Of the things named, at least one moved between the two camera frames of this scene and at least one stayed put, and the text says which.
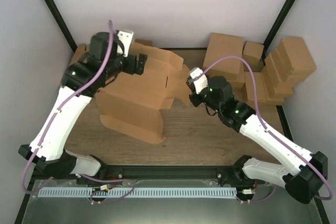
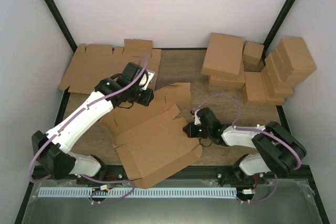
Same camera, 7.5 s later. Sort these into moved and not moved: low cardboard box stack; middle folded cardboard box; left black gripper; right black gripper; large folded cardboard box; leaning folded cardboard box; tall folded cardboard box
Moved: left black gripper; right black gripper
Not moved: middle folded cardboard box; tall folded cardboard box; low cardboard box stack; large folded cardboard box; leaning folded cardboard box
